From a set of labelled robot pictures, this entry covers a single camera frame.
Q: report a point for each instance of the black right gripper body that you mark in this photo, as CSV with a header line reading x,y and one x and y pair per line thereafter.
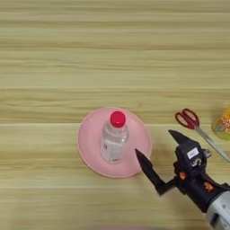
x,y
197,185

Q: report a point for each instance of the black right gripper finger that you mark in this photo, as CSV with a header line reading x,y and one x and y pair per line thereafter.
x,y
179,137
151,170

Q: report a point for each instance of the black box white label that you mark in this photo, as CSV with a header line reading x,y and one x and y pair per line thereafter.
x,y
188,157

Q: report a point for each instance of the pink round plate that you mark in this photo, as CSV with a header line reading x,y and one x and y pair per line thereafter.
x,y
90,143

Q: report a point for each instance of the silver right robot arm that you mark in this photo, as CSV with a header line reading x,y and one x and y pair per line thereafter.
x,y
220,209

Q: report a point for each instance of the orange juice bottle white cap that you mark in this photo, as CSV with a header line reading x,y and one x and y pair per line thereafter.
x,y
223,125

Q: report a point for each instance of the clear bottle red cap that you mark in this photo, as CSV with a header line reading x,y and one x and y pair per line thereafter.
x,y
115,140

